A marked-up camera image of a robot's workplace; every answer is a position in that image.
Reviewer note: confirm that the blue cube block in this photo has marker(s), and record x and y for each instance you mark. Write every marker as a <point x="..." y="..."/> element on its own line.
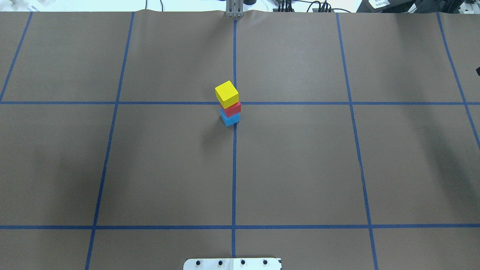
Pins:
<point x="227" y="121"/>

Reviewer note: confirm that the red cube block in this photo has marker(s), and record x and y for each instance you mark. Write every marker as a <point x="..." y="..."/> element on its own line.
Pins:
<point x="231" y="110"/>

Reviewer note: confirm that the yellow cube block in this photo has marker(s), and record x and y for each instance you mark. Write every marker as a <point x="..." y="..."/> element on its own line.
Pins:
<point x="227" y="94"/>

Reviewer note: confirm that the aluminium frame post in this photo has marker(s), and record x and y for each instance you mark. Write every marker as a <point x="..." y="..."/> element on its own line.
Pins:
<point x="234" y="8"/>

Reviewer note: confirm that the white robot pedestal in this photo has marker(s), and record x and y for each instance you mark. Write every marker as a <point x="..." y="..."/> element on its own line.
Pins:
<point x="233" y="264"/>

